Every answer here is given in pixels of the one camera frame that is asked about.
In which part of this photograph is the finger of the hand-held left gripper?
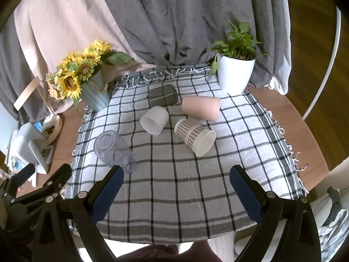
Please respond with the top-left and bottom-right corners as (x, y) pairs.
(9, 163), (73, 211)
(0, 163), (36, 197)

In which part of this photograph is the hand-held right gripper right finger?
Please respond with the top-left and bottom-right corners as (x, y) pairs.
(229, 165), (323, 262)

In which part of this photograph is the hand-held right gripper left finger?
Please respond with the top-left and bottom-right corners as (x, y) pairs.
(30, 165), (125, 262)

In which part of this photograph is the checkered paper cup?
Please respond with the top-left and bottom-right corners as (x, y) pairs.
(174, 118), (217, 158)

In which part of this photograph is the clear plastic cup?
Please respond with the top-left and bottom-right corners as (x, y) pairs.
(93, 130), (137, 174)

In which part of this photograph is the frosted white cup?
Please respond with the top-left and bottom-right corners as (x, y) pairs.
(140, 106), (169, 136)

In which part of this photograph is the pink cup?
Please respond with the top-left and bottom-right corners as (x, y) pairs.
(181, 96), (221, 123)

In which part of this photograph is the dark grey transparent cup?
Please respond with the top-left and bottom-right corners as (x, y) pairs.
(147, 84), (178, 107)

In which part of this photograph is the white desk appliance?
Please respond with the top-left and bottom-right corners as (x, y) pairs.
(13, 122), (55, 174)

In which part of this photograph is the round wooden box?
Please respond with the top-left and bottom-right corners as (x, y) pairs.
(43, 114), (64, 146)

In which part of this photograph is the black white checkered tablecloth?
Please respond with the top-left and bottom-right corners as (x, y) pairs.
(61, 64), (310, 246)

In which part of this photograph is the wooden strip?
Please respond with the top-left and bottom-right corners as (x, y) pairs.
(13, 78), (40, 110)

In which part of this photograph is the teal ribbed flower pot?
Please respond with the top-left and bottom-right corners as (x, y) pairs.
(81, 68), (111, 112)

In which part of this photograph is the crumpled grey clothing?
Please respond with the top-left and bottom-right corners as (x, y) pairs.
(318, 186), (349, 262)

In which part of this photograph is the sunflower bouquet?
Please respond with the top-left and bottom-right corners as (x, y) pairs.
(45, 40), (136, 107)

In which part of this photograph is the white ribbed plant pot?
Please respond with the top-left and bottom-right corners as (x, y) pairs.
(216, 54), (256, 94)

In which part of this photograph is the white curtain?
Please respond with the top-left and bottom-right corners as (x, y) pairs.
(268, 0), (293, 97)

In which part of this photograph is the pink cloth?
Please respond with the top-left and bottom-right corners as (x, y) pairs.
(14, 0), (159, 115)

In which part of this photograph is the green leafy plant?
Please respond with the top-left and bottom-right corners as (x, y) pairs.
(207, 16), (270, 76)

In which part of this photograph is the white curved pole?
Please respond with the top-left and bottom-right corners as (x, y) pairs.
(301, 5), (343, 121)

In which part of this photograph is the grey curtain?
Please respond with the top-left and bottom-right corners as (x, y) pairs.
(0, 0), (287, 124)

